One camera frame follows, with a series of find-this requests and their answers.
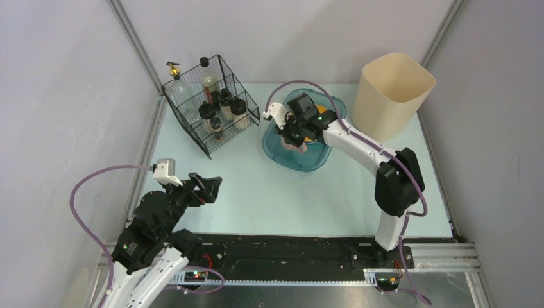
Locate orange dotted plate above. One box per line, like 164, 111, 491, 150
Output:
304, 105, 328, 144

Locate pink white mug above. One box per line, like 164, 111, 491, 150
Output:
281, 138, 307, 153

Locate small pepper shaker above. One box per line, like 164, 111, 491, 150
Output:
210, 117, 224, 141

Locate white spice jar black lid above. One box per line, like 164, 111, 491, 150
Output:
198, 101, 216, 133

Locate small black cap bottle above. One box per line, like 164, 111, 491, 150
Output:
219, 88, 234, 121

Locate glass bottle gold pump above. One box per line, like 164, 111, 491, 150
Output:
166, 61, 193, 124

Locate dark sauce bottle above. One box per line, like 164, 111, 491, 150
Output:
200, 57, 219, 107

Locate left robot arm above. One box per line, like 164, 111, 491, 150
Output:
97, 169, 223, 307

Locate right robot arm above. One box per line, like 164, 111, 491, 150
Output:
264, 94, 425, 267

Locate teal plastic tub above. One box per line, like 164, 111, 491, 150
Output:
262, 89, 347, 172

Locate cream waste bin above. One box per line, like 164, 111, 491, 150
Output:
351, 52, 436, 142

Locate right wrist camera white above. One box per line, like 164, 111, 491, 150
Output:
262, 102, 289, 130

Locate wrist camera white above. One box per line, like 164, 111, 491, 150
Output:
262, 102, 289, 130
153, 158, 183, 187

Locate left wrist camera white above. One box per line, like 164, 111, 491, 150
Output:
153, 158, 183, 187

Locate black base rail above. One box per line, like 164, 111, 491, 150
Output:
189, 234, 415, 283

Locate black wire rack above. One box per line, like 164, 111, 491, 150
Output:
161, 54, 260, 158

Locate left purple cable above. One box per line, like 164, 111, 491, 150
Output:
69, 164, 225, 308

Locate aluminium frame post right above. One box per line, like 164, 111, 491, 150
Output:
420, 0, 466, 69

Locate aluminium frame post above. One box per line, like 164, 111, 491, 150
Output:
106, 0, 162, 94
420, 0, 466, 69

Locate aluminium frame post left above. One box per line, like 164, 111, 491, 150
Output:
106, 0, 162, 94

